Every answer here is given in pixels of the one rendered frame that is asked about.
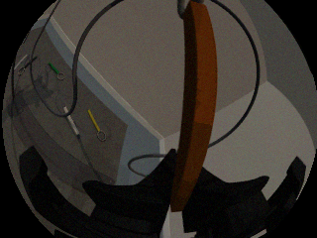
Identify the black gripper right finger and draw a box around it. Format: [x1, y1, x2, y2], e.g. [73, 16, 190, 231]
[181, 167, 269, 233]

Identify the orange handle with grey loop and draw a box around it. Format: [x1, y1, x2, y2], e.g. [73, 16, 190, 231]
[170, 0, 218, 213]

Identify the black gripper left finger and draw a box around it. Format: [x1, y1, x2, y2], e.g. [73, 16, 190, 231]
[82, 148, 177, 233]

